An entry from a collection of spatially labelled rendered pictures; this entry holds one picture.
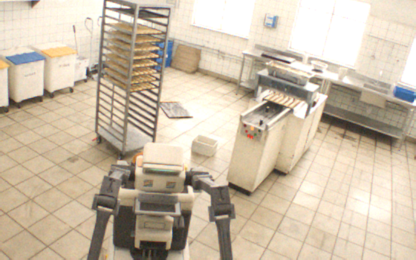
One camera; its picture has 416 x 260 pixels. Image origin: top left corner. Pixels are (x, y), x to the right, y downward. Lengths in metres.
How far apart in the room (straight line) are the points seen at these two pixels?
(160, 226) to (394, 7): 5.92
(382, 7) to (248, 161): 4.36
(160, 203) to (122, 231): 0.62
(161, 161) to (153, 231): 0.53
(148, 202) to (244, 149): 1.90
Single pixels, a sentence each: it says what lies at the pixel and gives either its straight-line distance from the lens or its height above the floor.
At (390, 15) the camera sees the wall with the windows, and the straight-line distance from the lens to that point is 7.00.
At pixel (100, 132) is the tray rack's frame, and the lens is 4.47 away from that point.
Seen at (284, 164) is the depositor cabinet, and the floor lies 0.19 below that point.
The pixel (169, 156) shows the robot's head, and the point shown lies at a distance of 1.81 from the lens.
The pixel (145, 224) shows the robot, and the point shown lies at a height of 0.78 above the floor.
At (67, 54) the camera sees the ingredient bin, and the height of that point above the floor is 0.71.
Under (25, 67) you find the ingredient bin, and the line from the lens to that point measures 5.35.
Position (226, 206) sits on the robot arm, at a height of 1.31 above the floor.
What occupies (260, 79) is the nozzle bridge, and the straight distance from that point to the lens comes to 4.25.
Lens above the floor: 2.19
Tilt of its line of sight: 23 degrees down
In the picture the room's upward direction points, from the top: 10 degrees clockwise
